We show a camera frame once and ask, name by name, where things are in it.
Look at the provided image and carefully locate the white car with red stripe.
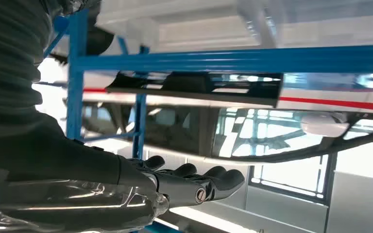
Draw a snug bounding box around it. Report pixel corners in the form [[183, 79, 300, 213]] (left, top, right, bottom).
[[62, 71, 373, 165]]

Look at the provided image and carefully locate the blue metal shelf rack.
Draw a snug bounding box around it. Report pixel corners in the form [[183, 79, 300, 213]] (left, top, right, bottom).
[[43, 9, 373, 233]]

